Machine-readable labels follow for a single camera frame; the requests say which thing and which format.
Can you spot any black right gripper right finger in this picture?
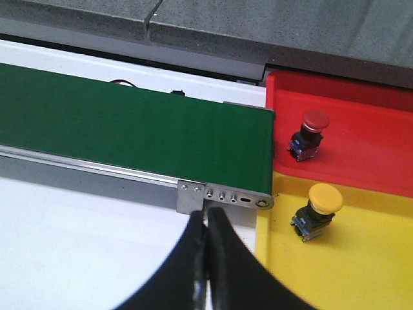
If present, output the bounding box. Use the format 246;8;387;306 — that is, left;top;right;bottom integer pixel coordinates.
207;207;313;309

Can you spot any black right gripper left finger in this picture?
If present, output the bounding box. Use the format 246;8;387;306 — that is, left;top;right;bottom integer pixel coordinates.
117;211;207;309

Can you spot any yellow mushroom push button switch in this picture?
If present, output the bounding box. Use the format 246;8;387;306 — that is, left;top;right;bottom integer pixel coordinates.
290;183;343;242

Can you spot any red mushroom push button switch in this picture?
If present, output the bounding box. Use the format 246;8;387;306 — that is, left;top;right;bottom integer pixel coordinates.
287;109;330;162

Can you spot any steel conveyor end plate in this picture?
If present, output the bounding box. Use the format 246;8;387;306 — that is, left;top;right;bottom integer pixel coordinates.
205;183;274;210

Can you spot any yellow plastic tray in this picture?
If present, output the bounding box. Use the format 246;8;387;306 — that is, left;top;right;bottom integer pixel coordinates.
256;173;412;309

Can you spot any green conveyor belt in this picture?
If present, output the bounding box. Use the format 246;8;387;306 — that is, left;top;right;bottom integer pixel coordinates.
1;64;274;194

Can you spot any red plastic tray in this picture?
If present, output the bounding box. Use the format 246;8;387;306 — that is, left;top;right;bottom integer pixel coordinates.
266;70;412;196

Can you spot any grey stone counter left slab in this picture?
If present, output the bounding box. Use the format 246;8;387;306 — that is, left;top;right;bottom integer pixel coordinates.
1;1;161;41

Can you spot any steel conveyor support bracket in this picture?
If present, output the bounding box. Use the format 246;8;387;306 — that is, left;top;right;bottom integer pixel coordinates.
176;180;205;214

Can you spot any aluminium conveyor side rail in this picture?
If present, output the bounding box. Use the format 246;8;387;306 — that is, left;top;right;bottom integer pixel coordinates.
1;145;178;188

